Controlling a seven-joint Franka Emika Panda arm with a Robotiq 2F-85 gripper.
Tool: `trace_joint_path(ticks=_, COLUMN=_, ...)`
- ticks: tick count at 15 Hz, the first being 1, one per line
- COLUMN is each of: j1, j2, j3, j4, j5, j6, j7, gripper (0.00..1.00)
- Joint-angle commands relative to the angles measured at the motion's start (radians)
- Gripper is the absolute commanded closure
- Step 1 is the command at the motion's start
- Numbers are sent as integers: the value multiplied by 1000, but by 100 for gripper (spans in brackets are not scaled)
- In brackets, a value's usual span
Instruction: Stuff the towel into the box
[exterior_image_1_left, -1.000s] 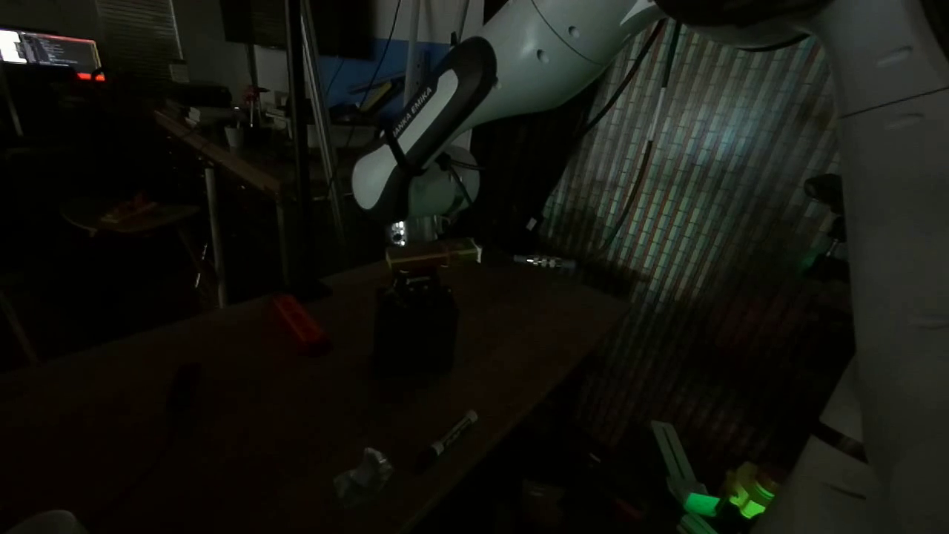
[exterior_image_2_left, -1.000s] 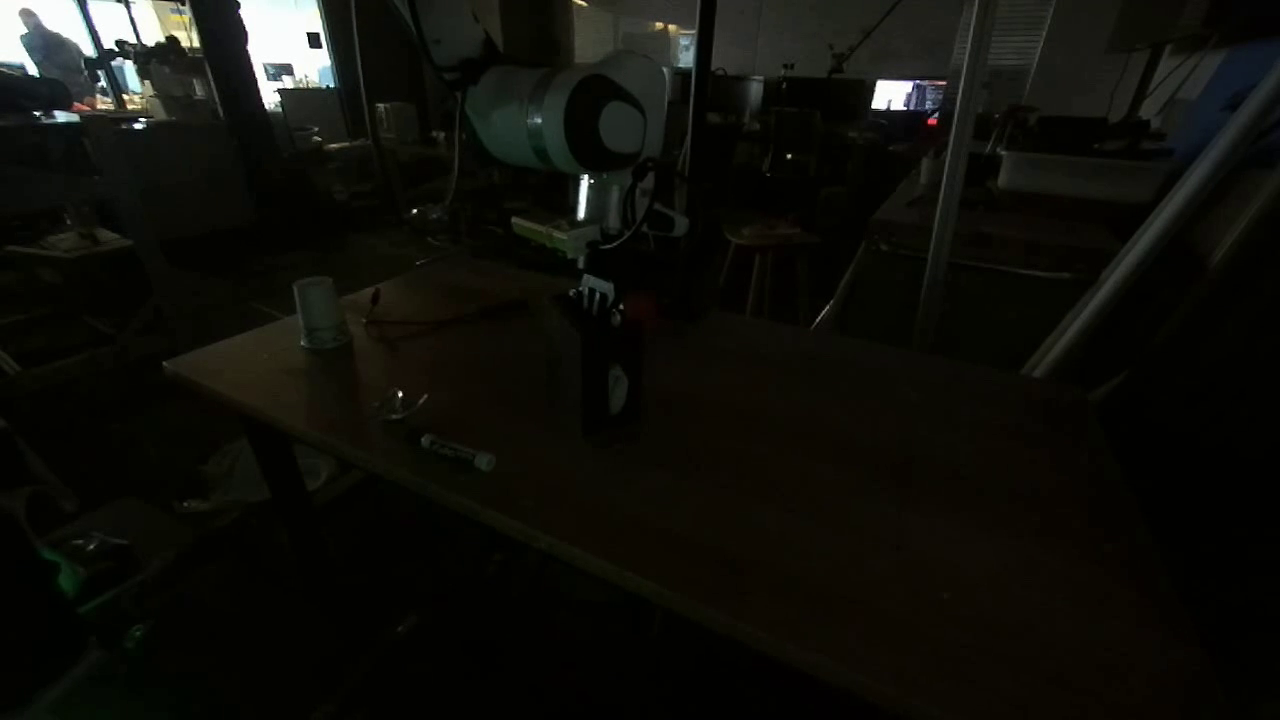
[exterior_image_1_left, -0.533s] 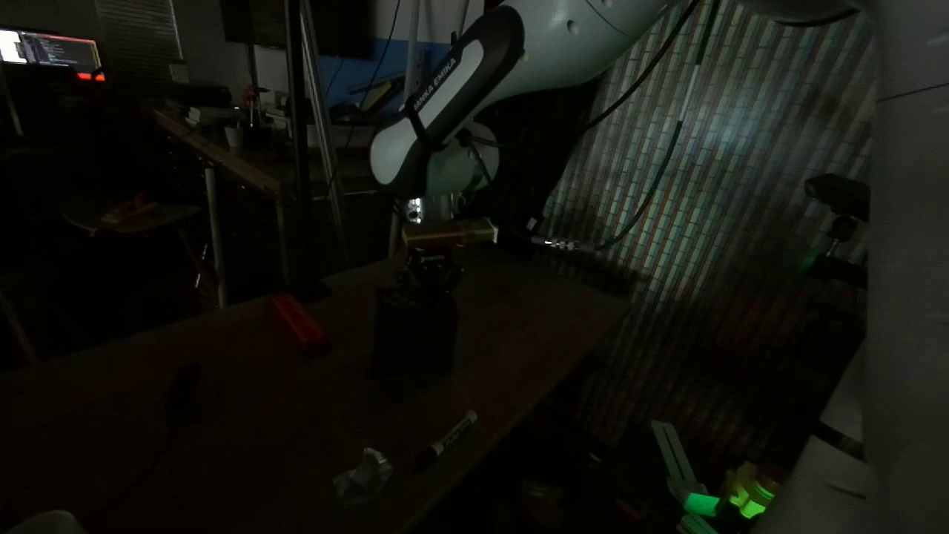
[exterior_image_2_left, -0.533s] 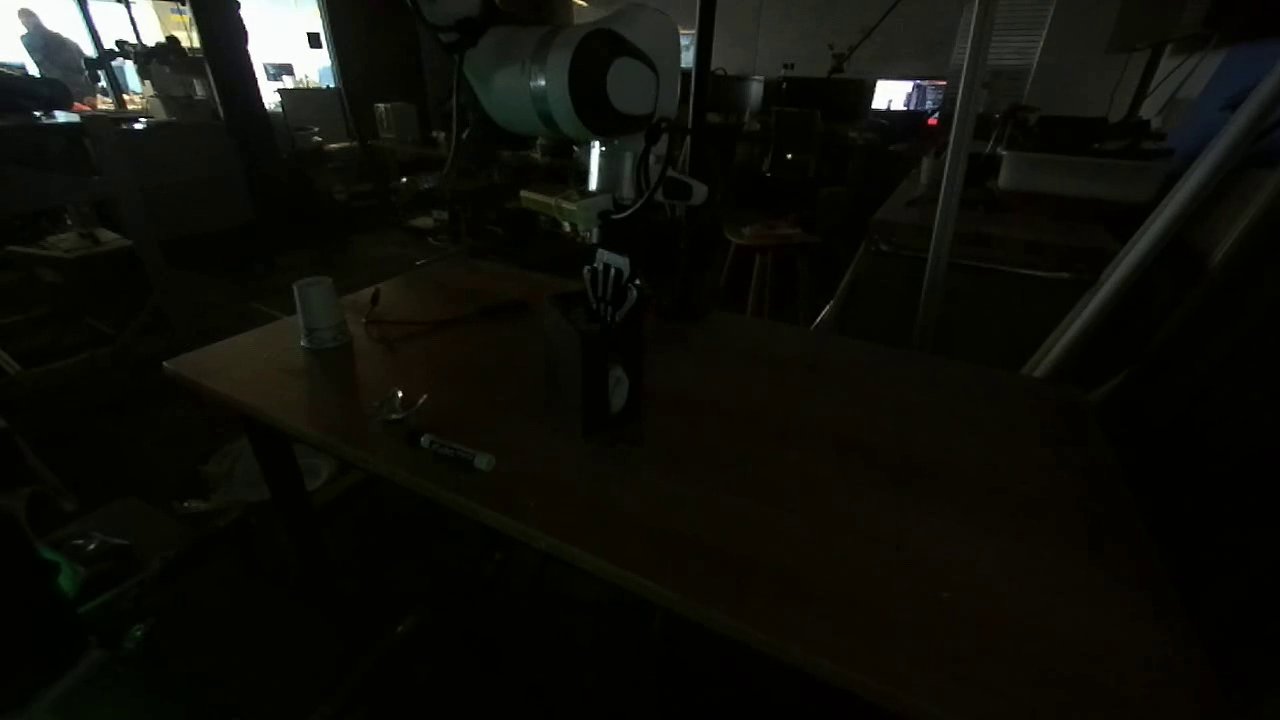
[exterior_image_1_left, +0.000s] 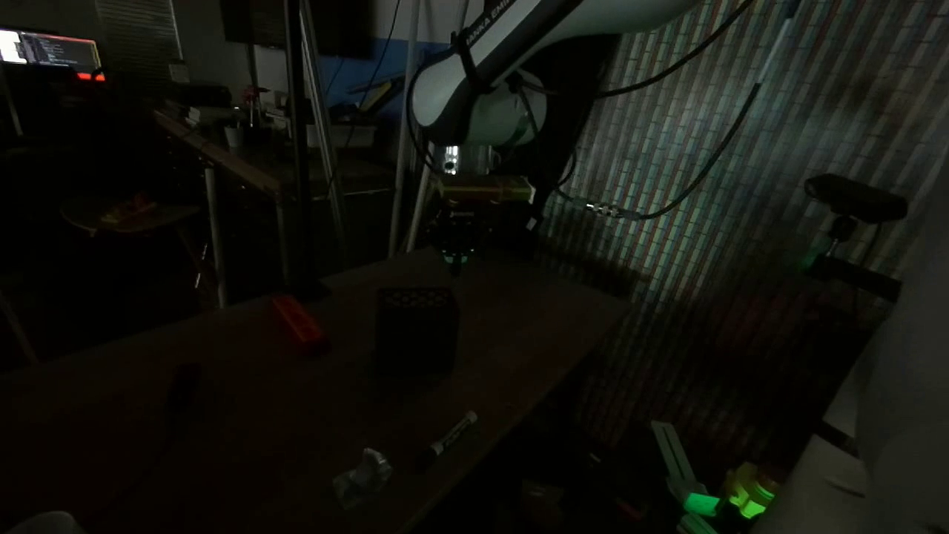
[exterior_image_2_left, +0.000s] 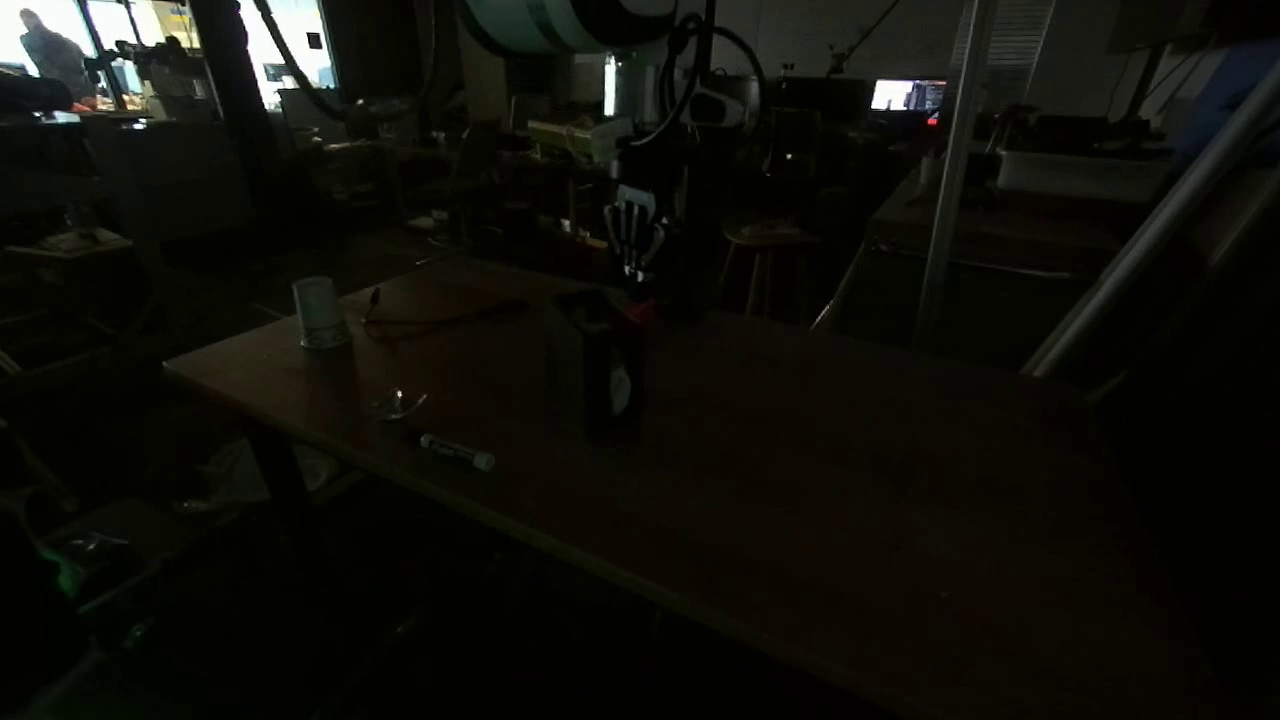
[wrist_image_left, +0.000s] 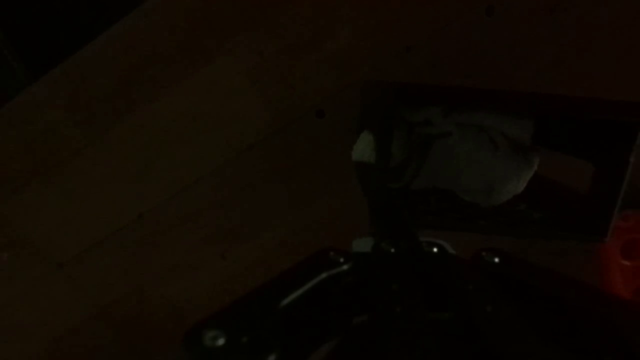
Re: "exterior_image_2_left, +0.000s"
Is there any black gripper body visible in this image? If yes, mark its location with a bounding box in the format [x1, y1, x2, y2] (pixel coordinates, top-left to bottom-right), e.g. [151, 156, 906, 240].
[611, 118, 707, 205]

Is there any black mesh box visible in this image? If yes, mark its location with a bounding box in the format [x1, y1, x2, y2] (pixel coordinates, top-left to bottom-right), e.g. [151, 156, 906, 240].
[542, 284, 659, 434]

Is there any round wooden stool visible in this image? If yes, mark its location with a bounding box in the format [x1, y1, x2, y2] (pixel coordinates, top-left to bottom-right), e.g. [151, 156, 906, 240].
[716, 216, 820, 318]

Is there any lit computer monitor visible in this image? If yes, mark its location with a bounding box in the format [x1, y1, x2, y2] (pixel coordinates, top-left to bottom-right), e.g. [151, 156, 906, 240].
[863, 72, 955, 118]

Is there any white marker pen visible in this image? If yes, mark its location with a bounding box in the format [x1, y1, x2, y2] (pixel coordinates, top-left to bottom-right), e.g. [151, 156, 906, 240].
[411, 429, 500, 475]

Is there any upright metal pole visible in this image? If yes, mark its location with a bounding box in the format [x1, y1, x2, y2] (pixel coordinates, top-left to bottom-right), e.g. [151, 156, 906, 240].
[906, 0, 1000, 351]

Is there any white cup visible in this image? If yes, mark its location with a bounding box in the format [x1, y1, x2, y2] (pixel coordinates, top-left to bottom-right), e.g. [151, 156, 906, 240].
[289, 272, 355, 357]

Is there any slanted metal pole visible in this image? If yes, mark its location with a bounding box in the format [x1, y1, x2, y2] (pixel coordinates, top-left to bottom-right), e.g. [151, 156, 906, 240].
[1021, 61, 1280, 385]

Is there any person in background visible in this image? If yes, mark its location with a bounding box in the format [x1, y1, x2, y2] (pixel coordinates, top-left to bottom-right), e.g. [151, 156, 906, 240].
[11, 5, 101, 106]

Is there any thin black cable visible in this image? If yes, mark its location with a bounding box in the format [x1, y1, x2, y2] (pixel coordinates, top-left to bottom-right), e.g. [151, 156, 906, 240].
[352, 284, 538, 351]

